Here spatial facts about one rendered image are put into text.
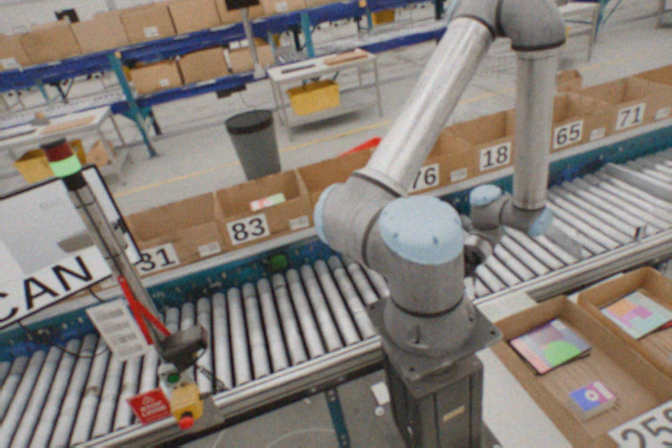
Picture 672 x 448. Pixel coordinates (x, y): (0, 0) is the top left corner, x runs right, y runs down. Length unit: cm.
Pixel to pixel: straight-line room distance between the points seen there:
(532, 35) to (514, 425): 98
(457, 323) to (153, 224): 155
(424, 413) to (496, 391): 41
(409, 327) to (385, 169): 33
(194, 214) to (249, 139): 222
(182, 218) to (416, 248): 150
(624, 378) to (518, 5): 104
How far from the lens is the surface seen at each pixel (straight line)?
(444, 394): 100
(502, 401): 136
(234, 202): 203
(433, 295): 79
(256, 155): 426
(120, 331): 125
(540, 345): 146
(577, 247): 185
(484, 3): 110
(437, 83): 98
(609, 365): 150
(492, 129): 240
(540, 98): 111
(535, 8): 106
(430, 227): 74
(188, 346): 121
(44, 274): 125
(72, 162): 102
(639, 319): 162
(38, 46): 638
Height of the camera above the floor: 188
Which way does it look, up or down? 30 degrees down
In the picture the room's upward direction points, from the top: 11 degrees counter-clockwise
